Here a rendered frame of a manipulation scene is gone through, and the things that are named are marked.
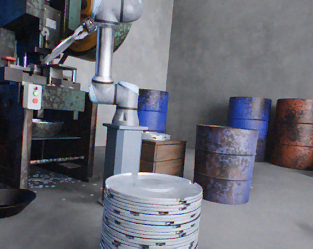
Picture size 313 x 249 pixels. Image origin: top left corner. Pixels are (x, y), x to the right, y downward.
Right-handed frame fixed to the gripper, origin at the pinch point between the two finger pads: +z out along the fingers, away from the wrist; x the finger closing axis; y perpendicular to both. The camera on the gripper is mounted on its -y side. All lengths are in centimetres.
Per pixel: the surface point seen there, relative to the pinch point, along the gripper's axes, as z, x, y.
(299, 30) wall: -283, 148, -139
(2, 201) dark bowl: 88, 47, 33
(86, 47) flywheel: -7.6, 3.9, -36.9
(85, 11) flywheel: -25, -18, -40
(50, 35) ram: 10.0, -12.8, -14.0
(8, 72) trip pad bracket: 43.3, -2.1, 20.6
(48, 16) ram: 2.7, -22.0, -13.0
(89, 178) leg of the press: 56, 77, -10
